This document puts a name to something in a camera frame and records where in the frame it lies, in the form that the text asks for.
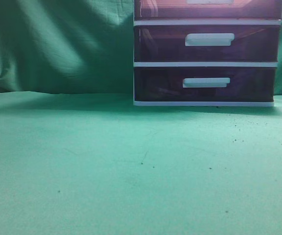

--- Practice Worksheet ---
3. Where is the green cloth backdrop and cover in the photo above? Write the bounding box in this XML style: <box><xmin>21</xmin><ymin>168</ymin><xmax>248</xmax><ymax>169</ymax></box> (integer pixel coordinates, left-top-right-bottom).
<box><xmin>0</xmin><ymin>0</ymin><xmax>282</xmax><ymax>235</ymax></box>

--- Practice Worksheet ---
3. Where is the white plastic drawer cabinet frame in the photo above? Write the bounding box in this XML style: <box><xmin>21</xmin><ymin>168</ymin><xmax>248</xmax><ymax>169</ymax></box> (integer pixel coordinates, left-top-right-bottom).
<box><xmin>133</xmin><ymin>13</ymin><xmax>282</xmax><ymax>107</ymax></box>

